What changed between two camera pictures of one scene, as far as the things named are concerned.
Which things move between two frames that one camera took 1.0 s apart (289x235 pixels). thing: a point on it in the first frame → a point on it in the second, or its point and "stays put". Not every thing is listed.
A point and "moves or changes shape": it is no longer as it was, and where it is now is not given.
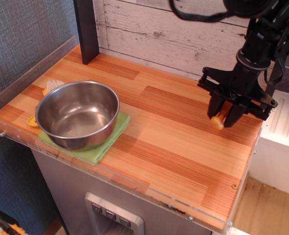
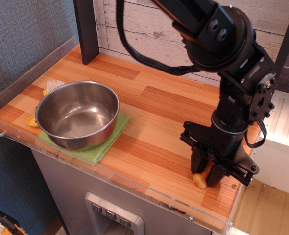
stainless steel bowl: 77,115 stays put
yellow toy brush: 50,84 stays put
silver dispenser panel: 108,218 stays put
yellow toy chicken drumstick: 218,120 moves or changes shape
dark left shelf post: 84,16 stays put
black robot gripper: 239,85 → 222,146
